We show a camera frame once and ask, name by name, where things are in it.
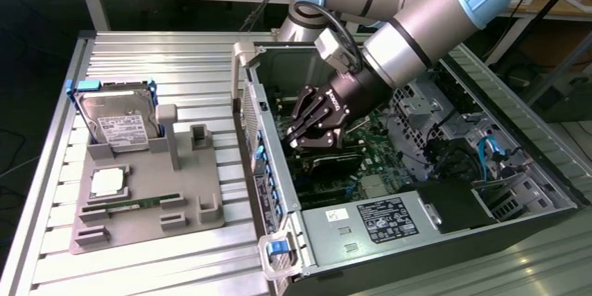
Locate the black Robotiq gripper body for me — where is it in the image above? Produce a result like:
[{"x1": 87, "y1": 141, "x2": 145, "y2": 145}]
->
[{"x1": 322, "y1": 69, "x2": 395, "y2": 131}]

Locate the green motherboard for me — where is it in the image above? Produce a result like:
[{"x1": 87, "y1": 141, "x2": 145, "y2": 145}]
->
[{"x1": 271, "y1": 94, "x2": 415, "y2": 207}]

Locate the silver drive cage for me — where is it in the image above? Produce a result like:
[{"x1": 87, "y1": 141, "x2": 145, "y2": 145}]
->
[{"x1": 389, "y1": 73, "x2": 483, "y2": 173}]

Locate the silver chipset heatsink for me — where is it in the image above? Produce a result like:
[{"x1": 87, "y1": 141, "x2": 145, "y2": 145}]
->
[{"x1": 359, "y1": 175, "x2": 398, "y2": 199}]

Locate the grey power supply unit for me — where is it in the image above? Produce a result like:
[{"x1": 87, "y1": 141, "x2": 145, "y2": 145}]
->
[{"x1": 295, "y1": 191, "x2": 446, "y2": 268}]

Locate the blue case latch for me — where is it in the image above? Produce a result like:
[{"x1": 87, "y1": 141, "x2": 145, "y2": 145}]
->
[{"x1": 267, "y1": 240, "x2": 293, "y2": 257}]

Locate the hard disk in blue caddy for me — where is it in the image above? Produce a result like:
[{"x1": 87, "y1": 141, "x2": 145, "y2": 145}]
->
[{"x1": 65, "y1": 78, "x2": 162, "y2": 153}]

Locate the green RAM stick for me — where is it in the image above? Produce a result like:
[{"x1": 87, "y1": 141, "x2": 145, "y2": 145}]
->
[{"x1": 106, "y1": 194, "x2": 182, "y2": 212}]

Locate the grey parts rack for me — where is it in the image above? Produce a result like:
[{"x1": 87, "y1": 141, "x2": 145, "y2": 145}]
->
[{"x1": 69, "y1": 103, "x2": 227, "y2": 256}]

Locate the black slanted pole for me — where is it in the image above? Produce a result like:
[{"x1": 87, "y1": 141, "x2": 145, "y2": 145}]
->
[{"x1": 485, "y1": 0, "x2": 582, "y2": 65}]

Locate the wooden desk with clutter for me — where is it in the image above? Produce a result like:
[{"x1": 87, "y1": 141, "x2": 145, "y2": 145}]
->
[{"x1": 494, "y1": 0, "x2": 592, "y2": 68}]

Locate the silver CPU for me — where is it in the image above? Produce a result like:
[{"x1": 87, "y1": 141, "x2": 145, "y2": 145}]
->
[{"x1": 90, "y1": 169, "x2": 129, "y2": 196}]

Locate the open black PC case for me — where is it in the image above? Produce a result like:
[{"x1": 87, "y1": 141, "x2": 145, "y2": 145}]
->
[{"x1": 230, "y1": 40, "x2": 592, "y2": 296}]

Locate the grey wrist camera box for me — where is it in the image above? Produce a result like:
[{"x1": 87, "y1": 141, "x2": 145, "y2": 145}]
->
[{"x1": 314, "y1": 30, "x2": 366, "y2": 76}]

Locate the black camera cable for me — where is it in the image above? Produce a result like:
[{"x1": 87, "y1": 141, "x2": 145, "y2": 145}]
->
[{"x1": 293, "y1": 0, "x2": 367, "y2": 72}]

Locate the blue SATA wire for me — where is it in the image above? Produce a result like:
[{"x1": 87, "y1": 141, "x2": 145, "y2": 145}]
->
[{"x1": 475, "y1": 135, "x2": 501, "y2": 183}]

